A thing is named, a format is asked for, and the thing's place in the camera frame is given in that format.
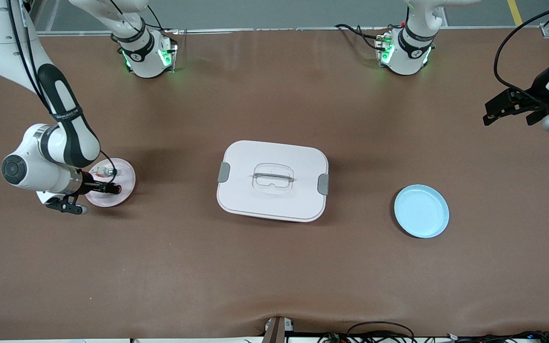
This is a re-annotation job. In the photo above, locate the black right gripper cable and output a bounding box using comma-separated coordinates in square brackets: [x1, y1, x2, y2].
[5, 0, 119, 185]

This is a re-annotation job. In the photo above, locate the black arm base cable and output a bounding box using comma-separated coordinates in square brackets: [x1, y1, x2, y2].
[335, 23, 392, 50]

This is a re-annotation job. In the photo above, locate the white lidded storage box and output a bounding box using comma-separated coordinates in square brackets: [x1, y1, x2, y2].
[216, 140, 330, 223]

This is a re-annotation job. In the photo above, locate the black cable bundle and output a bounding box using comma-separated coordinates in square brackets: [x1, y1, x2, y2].
[317, 322, 418, 343]
[446, 330, 549, 343]

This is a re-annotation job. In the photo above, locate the yellow floor tape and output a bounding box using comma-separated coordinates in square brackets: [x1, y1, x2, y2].
[507, 0, 524, 25]

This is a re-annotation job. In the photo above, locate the pink round plate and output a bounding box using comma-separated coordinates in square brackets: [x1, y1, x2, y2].
[85, 158, 136, 208]

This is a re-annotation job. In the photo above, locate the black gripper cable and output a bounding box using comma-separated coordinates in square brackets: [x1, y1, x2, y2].
[5, 0, 119, 185]
[493, 0, 549, 105]

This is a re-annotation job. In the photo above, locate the metal table edge rail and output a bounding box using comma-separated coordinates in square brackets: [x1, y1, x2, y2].
[36, 26, 549, 36]

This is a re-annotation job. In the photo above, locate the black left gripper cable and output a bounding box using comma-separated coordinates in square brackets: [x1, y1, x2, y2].
[493, 0, 549, 105]

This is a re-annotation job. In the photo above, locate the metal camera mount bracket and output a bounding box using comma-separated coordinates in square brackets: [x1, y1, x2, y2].
[262, 315, 295, 343]

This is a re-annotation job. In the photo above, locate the light blue round plate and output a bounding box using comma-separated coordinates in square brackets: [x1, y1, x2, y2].
[394, 184, 450, 239]

